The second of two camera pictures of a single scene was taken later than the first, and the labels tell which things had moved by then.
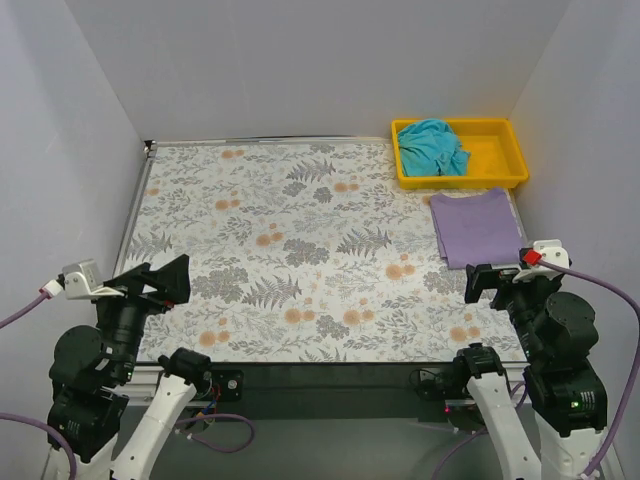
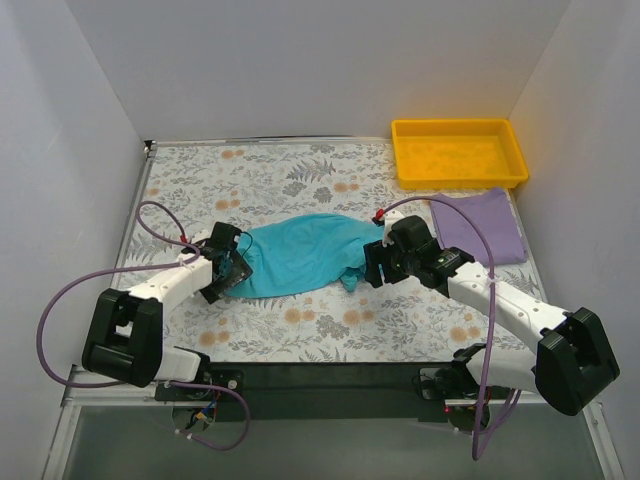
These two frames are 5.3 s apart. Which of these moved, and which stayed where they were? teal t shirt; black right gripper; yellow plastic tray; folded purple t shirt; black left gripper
Moved: black right gripper; black left gripper; teal t shirt
Stayed: folded purple t shirt; yellow plastic tray
